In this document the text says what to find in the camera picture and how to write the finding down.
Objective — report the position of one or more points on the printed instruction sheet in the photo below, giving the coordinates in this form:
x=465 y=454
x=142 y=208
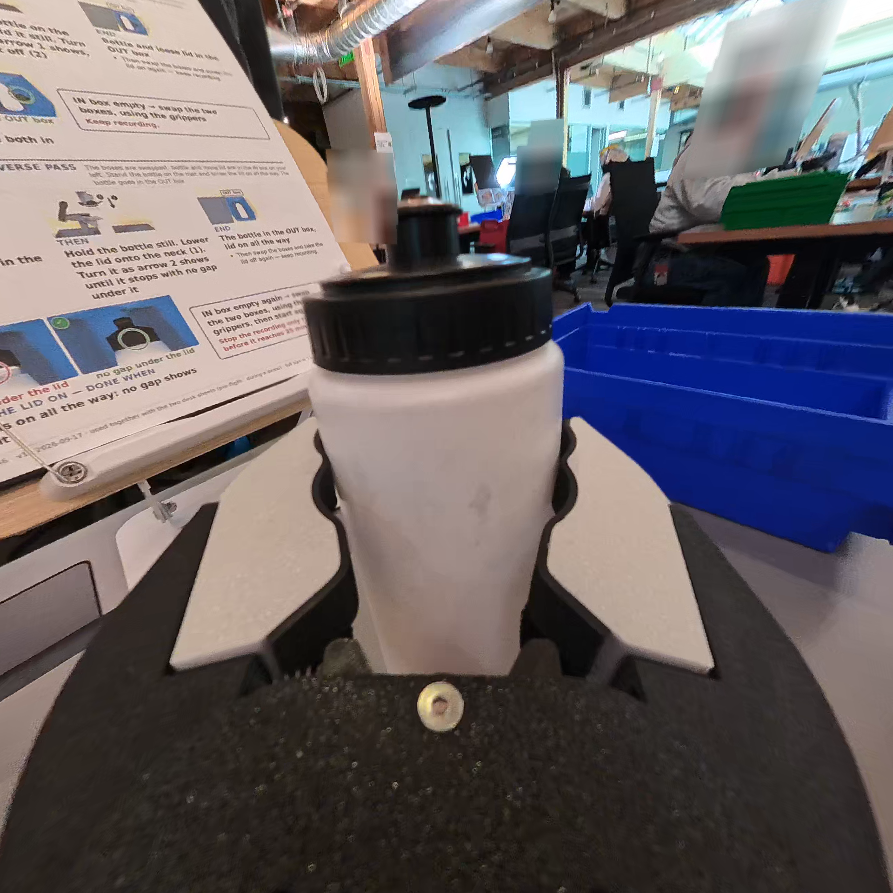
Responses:
x=139 y=209

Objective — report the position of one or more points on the red chair cover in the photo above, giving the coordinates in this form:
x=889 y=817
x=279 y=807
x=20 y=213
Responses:
x=492 y=234

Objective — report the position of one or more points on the black office chair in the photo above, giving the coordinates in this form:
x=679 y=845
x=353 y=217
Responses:
x=551 y=223
x=635 y=223

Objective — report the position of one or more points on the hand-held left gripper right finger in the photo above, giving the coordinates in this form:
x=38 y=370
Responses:
x=621 y=558

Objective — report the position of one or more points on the black bottle lid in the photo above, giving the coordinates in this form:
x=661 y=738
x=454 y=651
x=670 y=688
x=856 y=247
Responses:
x=432 y=321

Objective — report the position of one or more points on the background wooden desk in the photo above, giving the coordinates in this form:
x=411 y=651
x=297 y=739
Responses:
x=767 y=235

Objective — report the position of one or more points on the green storage bin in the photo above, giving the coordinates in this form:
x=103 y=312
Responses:
x=781 y=202

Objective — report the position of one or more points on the blue storage bin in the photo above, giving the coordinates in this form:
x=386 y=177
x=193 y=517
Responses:
x=732 y=432

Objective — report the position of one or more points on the white plastic bottle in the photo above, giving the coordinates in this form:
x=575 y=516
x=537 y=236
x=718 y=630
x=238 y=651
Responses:
x=439 y=488

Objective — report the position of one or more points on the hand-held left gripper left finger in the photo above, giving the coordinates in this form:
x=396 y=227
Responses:
x=258 y=558

